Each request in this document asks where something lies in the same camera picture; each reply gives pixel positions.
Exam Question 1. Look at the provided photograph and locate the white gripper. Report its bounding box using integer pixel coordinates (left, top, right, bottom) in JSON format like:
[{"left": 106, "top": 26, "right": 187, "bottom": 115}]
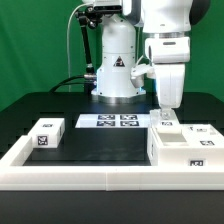
[{"left": 145, "top": 37, "right": 190, "bottom": 120}]

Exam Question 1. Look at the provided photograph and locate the white cabinet door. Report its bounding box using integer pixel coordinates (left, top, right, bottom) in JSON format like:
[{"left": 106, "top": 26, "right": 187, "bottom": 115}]
[
  {"left": 149, "top": 109, "right": 188, "bottom": 144},
  {"left": 182, "top": 124, "right": 224, "bottom": 148}
]

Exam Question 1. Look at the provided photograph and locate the white cabinet body box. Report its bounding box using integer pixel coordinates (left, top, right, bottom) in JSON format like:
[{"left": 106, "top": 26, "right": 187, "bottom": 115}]
[{"left": 147, "top": 127, "right": 224, "bottom": 167}]

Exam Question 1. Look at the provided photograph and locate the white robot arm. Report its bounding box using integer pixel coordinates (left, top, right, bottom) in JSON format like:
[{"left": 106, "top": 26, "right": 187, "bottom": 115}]
[{"left": 82, "top": 0, "right": 211, "bottom": 119}]

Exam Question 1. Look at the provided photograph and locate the white cabinet top block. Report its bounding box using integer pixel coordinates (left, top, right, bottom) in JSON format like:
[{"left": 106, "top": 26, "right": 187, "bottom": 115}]
[{"left": 28, "top": 118, "right": 65, "bottom": 148}]

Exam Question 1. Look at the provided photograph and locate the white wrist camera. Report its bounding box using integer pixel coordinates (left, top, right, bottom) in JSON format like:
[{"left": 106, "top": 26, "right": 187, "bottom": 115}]
[{"left": 131, "top": 64, "right": 156, "bottom": 88}]

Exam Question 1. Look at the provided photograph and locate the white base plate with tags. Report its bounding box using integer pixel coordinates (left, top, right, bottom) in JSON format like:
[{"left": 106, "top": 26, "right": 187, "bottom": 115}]
[{"left": 75, "top": 114, "right": 150, "bottom": 128}]

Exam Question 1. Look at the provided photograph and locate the white cable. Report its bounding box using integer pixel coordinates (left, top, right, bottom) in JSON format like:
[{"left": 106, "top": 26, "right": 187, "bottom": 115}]
[{"left": 66, "top": 3, "right": 88, "bottom": 93}]

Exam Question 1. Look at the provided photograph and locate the black cable bundle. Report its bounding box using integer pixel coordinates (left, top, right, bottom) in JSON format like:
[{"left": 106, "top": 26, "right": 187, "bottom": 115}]
[{"left": 49, "top": 75, "right": 98, "bottom": 93}]

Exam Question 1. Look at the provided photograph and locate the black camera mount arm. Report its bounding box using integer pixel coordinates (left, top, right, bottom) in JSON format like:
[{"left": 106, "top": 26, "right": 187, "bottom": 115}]
[{"left": 74, "top": 5, "right": 124, "bottom": 81}]

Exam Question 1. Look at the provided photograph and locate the white U-shaped obstacle wall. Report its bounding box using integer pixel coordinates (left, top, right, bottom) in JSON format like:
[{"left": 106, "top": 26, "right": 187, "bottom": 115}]
[{"left": 0, "top": 135, "right": 224, "bottom": 191}]

